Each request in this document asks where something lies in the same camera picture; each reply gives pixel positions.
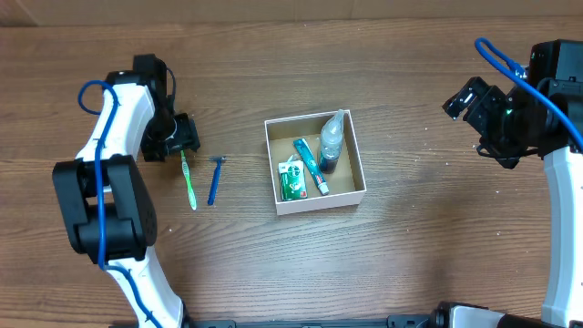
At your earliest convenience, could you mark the blue disposable razor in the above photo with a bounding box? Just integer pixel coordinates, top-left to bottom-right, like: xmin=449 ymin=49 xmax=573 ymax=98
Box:
xmin=207 ymin=156 xmax=227 ymax=206

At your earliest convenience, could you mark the green white toothbrush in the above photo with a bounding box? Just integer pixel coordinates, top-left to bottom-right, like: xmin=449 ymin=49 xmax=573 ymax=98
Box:
xmin=180 ymin=150 xmax=198 ymax=211

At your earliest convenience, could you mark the Colgate toothpaste tube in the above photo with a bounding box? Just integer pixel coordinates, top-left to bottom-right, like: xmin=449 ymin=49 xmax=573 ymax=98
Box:
xmin=293 ymin=138 xmax=330 ymax=196

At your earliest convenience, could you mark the green Dettol soap bar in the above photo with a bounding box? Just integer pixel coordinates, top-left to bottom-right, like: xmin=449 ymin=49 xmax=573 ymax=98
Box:
xmin=278 ymin=154 xmax=308 ymax=201

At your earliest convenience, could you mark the clear bottle with dark liquid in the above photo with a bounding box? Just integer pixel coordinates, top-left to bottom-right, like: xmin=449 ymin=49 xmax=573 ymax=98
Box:
xmin=319 ymin=109 xmax=344 ymax=174

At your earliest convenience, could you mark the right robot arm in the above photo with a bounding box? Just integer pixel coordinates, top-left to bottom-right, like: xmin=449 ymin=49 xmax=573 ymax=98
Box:
xmin=443 ymin=77 xmax=582 ymax=327

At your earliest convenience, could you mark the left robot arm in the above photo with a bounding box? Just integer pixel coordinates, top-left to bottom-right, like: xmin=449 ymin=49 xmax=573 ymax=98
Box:
xmin=52 ymin=66 xmax=200 ymax=327

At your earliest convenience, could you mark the white cardboard box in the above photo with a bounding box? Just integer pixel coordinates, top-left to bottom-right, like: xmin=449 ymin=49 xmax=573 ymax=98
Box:
xmin=264 ymin=109 xmax=367 ymax=215

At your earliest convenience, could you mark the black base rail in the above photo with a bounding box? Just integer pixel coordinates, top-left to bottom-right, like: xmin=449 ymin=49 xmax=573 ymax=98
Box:
xmin=185 ymin=314 xmax=430 ymax=328

